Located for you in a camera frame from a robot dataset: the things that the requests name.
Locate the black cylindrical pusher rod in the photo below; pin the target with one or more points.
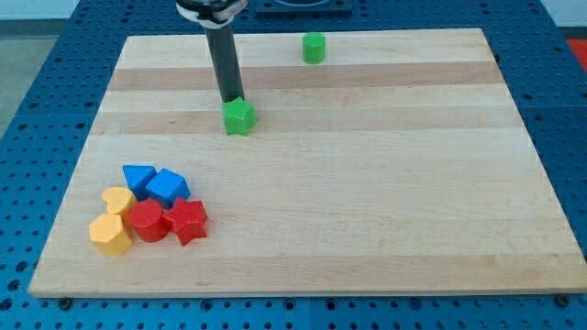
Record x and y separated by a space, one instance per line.
224 56

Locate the green star block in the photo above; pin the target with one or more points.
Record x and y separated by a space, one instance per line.
239 117

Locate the green cylinder block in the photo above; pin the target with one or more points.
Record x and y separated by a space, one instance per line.
313 47

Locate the red cylinder block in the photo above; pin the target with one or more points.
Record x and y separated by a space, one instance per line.
146 217

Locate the wooden board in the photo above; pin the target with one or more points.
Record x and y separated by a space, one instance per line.
398 166

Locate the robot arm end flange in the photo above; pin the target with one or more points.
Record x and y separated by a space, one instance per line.
211 14

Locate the red star block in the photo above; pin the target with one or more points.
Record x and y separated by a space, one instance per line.
187 220

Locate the blue triangle block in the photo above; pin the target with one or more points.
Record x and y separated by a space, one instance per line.
137 178

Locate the blue cube block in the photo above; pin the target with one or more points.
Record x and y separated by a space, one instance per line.
166 186

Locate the yellow hexagon block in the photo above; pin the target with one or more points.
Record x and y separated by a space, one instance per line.
109 234

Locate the yellow heart block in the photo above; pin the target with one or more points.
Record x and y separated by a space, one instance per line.
119 201

